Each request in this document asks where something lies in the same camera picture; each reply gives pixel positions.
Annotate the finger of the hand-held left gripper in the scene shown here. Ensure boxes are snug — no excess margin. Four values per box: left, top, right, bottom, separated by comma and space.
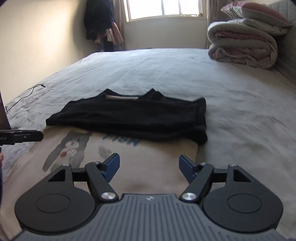
14, 130, 44, 143

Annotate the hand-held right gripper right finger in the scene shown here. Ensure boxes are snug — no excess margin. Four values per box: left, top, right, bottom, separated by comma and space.
179, 155, 255, 202

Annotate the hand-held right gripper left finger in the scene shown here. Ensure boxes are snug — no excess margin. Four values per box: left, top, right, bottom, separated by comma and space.
44, 153, 120, 202

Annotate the cream and black printed sweatshirt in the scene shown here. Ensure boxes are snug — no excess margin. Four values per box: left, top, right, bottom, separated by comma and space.
2, 88, 208, 234

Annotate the black phone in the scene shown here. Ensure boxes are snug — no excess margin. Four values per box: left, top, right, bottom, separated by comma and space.
0, 90, 11, 129

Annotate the person's dark fur-trimmed jacket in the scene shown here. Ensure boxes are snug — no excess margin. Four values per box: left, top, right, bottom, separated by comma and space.
0, 162, 4, 209

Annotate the grey bed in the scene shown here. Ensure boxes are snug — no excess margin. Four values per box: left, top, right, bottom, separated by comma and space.
0, 47, 296, 241

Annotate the pink hanging garment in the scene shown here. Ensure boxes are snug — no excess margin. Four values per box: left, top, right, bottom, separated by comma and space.
106, 22, 124, 45

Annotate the dark hanging coat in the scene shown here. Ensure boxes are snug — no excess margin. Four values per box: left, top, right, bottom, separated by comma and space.
84, 0, 115, 43

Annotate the folded grey and pink quilt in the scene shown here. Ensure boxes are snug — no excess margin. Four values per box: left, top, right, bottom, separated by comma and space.
207, 20, 278, 69

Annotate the beige patterned curtain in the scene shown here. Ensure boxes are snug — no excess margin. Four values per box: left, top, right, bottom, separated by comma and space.
112, 0, 126, 50
203, 0, 222, 49

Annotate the grey quilted headboard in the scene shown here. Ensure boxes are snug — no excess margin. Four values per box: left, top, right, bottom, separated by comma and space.
266, 0, 296, 84

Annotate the window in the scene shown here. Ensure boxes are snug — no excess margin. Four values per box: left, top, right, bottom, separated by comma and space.
124, 0, 204, 22

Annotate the pink pillow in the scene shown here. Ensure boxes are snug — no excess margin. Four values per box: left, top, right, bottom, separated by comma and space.
221, 0, 292, 28

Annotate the black cable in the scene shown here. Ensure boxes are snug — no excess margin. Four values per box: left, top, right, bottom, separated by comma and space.
5, 84, 47, 114

